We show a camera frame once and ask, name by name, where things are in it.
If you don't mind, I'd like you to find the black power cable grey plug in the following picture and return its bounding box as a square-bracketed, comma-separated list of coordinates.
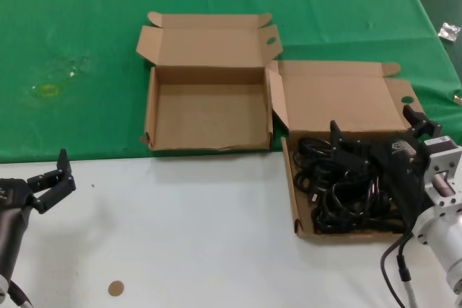
[308, 177, 362, 215]

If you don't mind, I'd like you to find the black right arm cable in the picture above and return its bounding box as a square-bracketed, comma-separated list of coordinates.
[380, 226, 414, 308]

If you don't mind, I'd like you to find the green table cloth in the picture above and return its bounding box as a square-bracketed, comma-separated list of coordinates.
[0, 0, 462, 163]

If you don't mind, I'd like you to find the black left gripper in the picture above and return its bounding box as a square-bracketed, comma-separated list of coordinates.
[0, 148, 77, 276]

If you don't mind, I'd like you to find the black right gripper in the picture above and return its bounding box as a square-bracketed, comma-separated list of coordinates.
[330, 105, 442, 228]

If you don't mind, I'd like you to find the cable with silver connector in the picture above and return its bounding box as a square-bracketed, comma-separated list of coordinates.
[396, 253, 422, 308]

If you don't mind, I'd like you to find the cardboard box with round hole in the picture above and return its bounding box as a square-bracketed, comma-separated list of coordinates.
[269, 59, 429, 241]

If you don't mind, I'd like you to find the cardboard box with oval hole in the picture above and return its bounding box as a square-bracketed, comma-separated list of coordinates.
[136, 12, 284, 152]

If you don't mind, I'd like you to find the small clear plastic bag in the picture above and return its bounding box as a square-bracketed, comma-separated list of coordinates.
[438, 22, 462, 42]

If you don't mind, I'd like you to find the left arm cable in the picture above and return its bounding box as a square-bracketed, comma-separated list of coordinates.
[6, 278, 35, 308]

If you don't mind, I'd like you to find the clear plastic scrap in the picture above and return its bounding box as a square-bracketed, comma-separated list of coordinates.
[53, 53, 91, 78]

